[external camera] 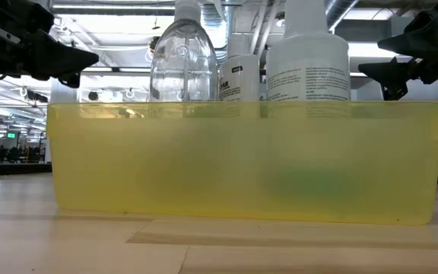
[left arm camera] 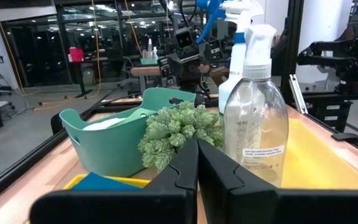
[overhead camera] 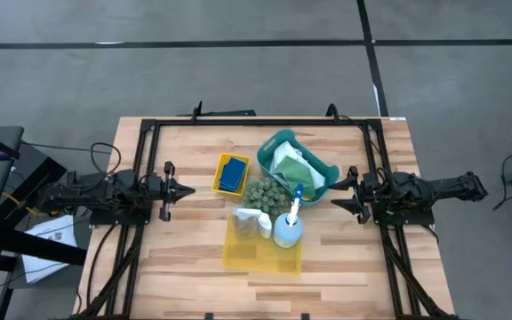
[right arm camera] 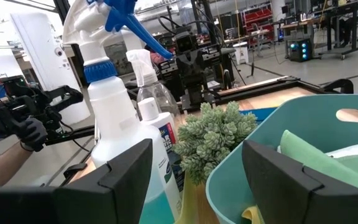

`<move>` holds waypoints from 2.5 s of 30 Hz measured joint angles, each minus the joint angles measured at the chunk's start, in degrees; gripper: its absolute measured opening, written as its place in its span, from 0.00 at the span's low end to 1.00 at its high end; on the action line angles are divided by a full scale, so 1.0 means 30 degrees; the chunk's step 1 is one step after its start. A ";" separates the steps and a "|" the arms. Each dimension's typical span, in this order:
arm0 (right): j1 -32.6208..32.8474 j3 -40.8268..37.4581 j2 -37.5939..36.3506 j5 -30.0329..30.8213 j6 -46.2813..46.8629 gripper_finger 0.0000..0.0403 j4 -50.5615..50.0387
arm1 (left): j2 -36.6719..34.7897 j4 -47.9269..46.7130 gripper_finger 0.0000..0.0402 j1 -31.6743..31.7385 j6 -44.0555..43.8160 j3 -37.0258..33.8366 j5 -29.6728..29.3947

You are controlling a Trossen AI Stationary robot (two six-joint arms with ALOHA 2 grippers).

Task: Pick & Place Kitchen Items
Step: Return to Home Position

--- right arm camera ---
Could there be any yellow cloth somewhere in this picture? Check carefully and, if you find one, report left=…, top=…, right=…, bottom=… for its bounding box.
left=241, top=205, right=262, bottom=224

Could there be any artificial green succulent plant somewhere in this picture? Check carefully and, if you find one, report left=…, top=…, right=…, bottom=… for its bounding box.
left=172, top=101, right=259, bottom=187

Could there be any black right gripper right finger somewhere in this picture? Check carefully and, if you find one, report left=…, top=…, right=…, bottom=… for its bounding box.
left=241, top=139, right=358, bottom=224

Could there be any black rolling workbench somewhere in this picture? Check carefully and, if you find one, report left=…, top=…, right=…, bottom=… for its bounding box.
left=317, top=0, right=358, bottom=60

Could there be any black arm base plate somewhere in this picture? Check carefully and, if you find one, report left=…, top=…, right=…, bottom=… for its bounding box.
left=180, top=91, right=222, bottom=112

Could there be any person's hand in black glove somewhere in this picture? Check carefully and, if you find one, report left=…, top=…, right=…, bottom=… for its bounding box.
left=16, top=117, right=48, bottom=152

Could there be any red storage shelf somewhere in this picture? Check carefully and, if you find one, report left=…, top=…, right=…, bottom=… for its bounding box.
left=243, top=7, right=275, bottom=35

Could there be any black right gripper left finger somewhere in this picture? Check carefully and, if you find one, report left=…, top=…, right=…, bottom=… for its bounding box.
left=0, top=138, right=154, bottom=224

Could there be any green cloth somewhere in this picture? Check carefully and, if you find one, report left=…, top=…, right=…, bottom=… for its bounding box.
left=278, top=129, right=358, bottom=194

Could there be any white square pillar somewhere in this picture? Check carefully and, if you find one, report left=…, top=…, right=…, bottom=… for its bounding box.
left=10, top=12, right=92, bottom=126

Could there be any spray bottle with blue nozzle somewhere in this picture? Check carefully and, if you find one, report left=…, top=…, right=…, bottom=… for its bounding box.
left=62, top=0, right=183, bottom=224

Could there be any computer tower with blue fans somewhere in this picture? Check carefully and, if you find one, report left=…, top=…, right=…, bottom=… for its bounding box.
left=288, top=38, right=313, bottom=62

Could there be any teal plastic basket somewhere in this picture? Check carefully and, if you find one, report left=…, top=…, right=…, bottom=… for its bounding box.
left=204, top=94, right=358, bottom=224

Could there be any white cloth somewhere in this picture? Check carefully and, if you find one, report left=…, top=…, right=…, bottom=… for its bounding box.
left=324, top=142, right=358, bottom=160

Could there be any person's forearm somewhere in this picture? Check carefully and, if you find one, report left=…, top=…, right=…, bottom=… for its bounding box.
left=0, top=141, right=34, bottom=187

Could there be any large yellow translucent tray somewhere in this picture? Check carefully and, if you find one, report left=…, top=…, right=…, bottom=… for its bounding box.
left=174, top=174, right=213, bottom=224

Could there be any clear spray bottle white trigger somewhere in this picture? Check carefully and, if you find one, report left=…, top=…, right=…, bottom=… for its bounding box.
left=125, top=49, right=180, bottom=121

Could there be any white printed squeeze bottle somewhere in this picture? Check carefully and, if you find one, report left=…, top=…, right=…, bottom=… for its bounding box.
left=137, top=96, right=186, bottom=195

